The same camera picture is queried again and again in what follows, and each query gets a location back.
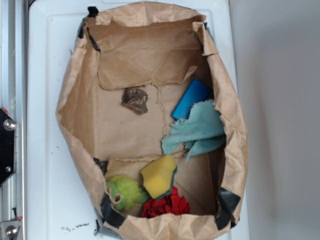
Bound black metal bracket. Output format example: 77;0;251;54
0;108;17;187

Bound yellow green sponge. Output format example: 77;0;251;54
140;155;178;200

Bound blue rectangular block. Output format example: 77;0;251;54
171;79;212;120

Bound red crumpled cloth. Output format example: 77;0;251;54
141;186;191;219

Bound grey corner bracket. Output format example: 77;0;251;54
0;220;21;240

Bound aluminium frame rail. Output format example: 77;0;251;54
0;0;29;240

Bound grey brown rock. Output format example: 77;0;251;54
121;87;148;115

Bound teal terry cloth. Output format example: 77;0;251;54
161;99;227;162

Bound lime green mesh pouf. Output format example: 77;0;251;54
105;175;150;211

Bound brown paper bag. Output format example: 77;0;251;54
56;1;249;240

